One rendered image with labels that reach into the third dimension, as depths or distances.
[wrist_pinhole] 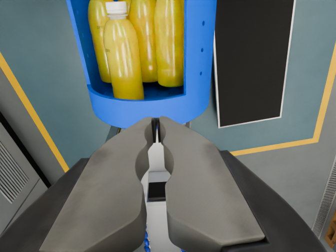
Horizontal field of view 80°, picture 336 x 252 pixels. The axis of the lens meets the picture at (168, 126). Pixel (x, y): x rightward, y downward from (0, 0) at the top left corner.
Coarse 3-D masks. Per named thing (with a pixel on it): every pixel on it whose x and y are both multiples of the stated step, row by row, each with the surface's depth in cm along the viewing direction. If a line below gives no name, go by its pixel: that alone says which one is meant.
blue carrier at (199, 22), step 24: (72, 0) 39; (192, 0) 30; (216, 0) 37; (72, 24) 39; (192, 24) 32; (192, 48) 34; (96, 72) 50; (192, 72) 36; (96, 96) 40; (144, 96) 51; (168, 96) 51; (192, 96) 39; (120, 120) 39
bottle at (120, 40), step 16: (112, 16) 38; (112, 32) 38; (128, 32) 39; (112, 48) 39; (128, 48) 40; (112, 64) 41; (128, 64) 41; (112, 80) 44; (128, 80) 43; (128, 96) 45
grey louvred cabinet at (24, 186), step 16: (0, 112) 169; (0, 128) 162; (0, 144) 160; (16, 144) 180; (0, 160) 157; (16, 160) 172; (32, 160) 195; (0, 176) 154; (16, 176) 169; (32, 176) 187; (0, 192) 153; (16, 192) 166; (32, 192) 184; (0, 208) 151; (16, 208) 164; (0, 224) 148
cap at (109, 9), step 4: (108, 4) 37; (112, 4) 37; (116, 4) 37; (120, 4) 37; (124, 4) 38; (108, 8) 38; (112, 8) 37; (116, 8) 37; (120, 8) 38; (124, 8) 38; (108, 12) 38; (112, 12) 38; (116, 12) 38; (120, 12) 38
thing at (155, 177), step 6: (150, 174) 85; (156, 174) 84; (162, 174) 84; (168, 174) 84; (150, 180) 82; (156, 180) 82; (162, 180) 81; (150, 186) 77; (156, 186) 77; (162, 186) 77; (150, 192) 74; (156, 192) 74; (162, 192) 74; (150, 198) 73; (156, 198) 73; (162, 198) 73; (150, 204) 74; (156, 204) 74; (162, 204) 74
